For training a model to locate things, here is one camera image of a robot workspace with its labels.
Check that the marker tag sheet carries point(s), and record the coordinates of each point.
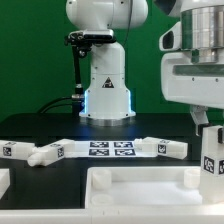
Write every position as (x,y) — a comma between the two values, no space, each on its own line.
(106,149)

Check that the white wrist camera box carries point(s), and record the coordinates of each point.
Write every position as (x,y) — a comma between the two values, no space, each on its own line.
(172,39)

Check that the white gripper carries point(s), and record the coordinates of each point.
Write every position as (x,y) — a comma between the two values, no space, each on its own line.
(198,85)

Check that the white desk top tray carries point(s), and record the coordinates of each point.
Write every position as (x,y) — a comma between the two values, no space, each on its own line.
(169,189)

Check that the white front rail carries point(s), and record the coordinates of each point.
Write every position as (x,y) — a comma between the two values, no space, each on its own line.
(92,217)

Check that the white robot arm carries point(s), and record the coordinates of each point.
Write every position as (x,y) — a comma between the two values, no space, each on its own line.
(142,52)

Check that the white block left edge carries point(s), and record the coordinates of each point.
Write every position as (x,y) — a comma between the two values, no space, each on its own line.
(4,181)

